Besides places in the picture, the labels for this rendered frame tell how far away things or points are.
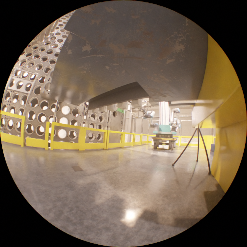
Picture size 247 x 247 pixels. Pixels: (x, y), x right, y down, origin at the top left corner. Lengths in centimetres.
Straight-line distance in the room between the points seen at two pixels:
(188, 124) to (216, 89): 799
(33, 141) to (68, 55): 111
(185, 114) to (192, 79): 803
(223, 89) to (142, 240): 48
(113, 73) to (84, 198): 69
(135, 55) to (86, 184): 68
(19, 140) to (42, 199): 98
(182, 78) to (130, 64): 21
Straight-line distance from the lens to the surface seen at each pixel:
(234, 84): 21
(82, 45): 41
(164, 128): 244
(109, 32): 24
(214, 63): 28
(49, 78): 192
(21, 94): 232
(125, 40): 25
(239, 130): 68
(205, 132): 859
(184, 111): 846
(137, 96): 72
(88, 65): 48
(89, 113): 239
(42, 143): 130
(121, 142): 206
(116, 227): 39
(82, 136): 138
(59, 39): 335
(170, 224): 44
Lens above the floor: 36
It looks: 7 degrees up
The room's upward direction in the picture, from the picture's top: 5 degrees clockwise
